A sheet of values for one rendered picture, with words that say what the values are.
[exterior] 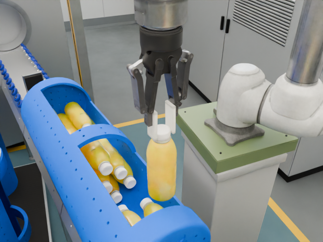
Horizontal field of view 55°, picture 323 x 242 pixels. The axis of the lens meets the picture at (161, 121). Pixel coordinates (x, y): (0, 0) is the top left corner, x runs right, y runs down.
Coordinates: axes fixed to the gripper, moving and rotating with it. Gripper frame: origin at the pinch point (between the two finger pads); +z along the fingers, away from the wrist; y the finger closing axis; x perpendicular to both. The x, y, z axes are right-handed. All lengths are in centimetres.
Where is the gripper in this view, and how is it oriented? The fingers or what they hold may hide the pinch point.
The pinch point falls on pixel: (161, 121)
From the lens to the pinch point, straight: 64.9
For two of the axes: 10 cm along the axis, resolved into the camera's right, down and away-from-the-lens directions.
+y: -8.4, 3.1, -4.4
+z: 0.0, 8.2, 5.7
